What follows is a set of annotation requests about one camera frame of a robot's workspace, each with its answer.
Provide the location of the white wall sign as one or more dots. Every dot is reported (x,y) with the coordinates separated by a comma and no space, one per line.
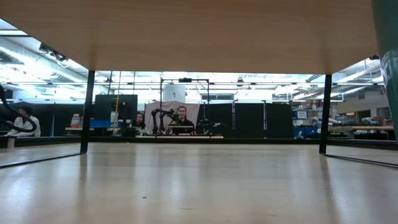
(301,114)

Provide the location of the black metal table frame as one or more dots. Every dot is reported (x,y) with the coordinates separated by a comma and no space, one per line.
(248,140)

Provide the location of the yellow pole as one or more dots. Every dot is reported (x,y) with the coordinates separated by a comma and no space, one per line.
(117,109)

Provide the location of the small robot with green lights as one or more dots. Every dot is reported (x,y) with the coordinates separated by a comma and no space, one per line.
(206,126)

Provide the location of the beige backdrop cloth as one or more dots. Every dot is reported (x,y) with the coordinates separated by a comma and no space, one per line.
(150,109)

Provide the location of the blue storage bins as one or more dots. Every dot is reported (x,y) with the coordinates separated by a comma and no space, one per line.
(306,132)

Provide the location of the blue crate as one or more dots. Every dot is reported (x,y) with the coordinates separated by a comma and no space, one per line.
(102,123)

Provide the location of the black robot arm at workstation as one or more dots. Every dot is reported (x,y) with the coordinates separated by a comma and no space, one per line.
(160,116)

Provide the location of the black partition panels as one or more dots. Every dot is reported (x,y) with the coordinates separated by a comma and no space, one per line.
(248,119)

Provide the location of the cream white mug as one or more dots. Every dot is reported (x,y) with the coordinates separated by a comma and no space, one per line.
(391,77)

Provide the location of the black rig frame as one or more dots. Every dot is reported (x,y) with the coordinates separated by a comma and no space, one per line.
(185,80)

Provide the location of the wooden riser shelf black legs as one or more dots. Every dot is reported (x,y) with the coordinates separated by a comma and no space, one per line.
(202,34)

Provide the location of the wooden workbench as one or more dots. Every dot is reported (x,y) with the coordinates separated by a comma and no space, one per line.
(357,127)

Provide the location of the white cylinder tank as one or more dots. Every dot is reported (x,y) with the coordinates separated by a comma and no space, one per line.
(174,93)

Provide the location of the orange jug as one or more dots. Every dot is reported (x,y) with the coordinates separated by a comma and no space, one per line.
(76,120)

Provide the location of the person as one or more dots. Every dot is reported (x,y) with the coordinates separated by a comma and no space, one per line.
(140,123)
(183,119)
(23,124)

